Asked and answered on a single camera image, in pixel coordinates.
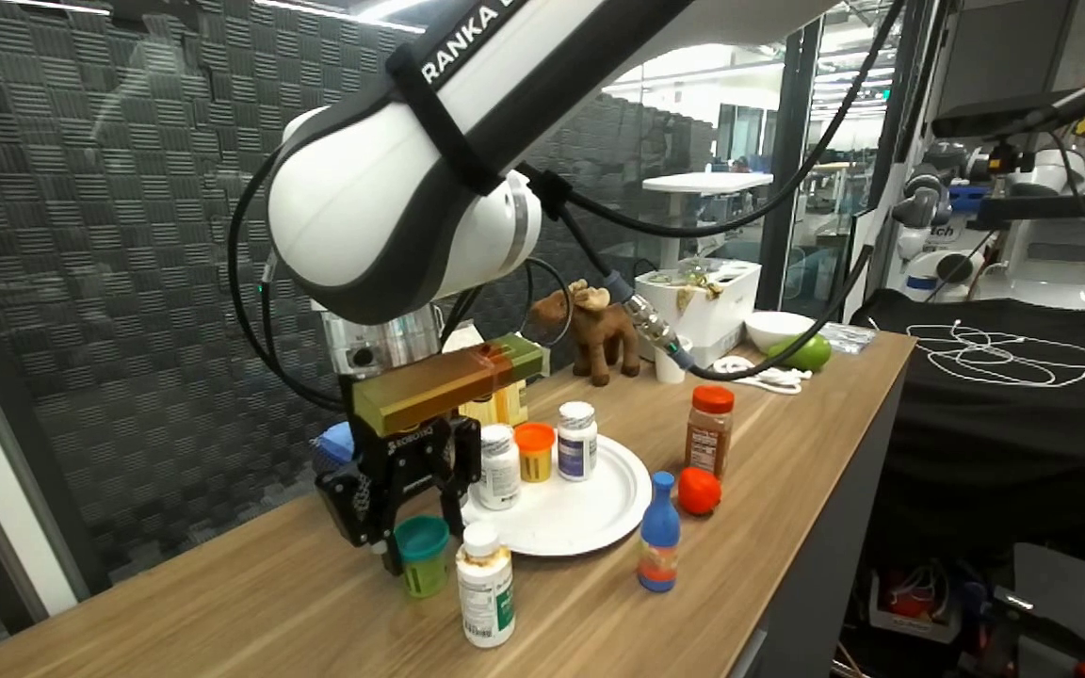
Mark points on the blue sponge on grey box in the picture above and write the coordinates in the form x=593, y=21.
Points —
x=333, y=444

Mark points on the white paper cup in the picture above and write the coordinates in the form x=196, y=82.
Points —
x=669, y=369

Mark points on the orange lid spice jar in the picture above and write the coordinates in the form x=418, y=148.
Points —
x=709, y=426

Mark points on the red strawberry toy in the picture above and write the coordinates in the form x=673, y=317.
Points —
x=699, y=492

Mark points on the green pear toy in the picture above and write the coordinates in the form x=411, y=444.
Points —
x=812, y=354

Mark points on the blue toy bottle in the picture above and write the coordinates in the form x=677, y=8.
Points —
x=662, y=531

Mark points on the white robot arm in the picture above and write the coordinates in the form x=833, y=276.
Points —
x=416, y=194

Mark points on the small orange lid jar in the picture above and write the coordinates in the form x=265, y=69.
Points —
x=536, y=450

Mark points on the white bottle dark label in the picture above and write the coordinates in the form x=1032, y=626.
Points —
x=499, y=484

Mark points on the white paper plate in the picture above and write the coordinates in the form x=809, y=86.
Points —
x=566, y=518

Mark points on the teal lid green jar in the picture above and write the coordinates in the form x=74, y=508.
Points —
x=422, y=554

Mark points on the white bowl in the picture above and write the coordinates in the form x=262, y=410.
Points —
x=775, y=326

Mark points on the brown moose plush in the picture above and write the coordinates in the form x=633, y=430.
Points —
x=603, y=328

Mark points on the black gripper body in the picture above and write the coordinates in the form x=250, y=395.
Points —
x=385, y=470

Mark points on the yellow cardboard box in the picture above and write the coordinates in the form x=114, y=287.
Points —
x=506, y=405

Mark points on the white appliance base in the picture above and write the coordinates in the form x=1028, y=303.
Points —
x=704, y=303

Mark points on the white pill bottle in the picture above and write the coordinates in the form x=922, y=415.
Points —
x=576, y=439

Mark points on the white bottle green label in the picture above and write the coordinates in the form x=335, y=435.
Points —
x=487, y=596

